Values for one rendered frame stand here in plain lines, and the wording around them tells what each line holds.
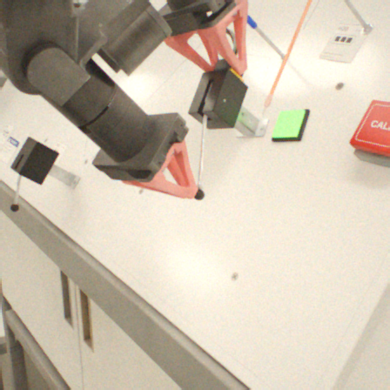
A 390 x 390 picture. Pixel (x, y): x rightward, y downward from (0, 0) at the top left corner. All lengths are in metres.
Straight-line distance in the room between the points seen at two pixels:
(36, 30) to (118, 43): 0.09
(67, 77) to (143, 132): 0.11
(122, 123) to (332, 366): 0.29
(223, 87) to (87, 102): 0.18
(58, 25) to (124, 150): 0.15
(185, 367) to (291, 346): 0.14
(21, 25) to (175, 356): 0.40
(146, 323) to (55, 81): 0.35
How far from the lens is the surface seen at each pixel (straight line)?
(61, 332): 1.16
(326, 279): 0.53
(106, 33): 0.47
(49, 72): 0.43
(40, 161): 0.89
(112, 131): 0.50
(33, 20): 0.41
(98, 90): 0.48
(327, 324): 0.51
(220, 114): 0.60
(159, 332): 0.65
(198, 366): 0.59
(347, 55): 0.65
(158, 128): 0.52
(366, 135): 0.53
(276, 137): 0.63
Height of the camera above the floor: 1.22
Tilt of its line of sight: 20 degrees down
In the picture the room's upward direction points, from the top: straight up
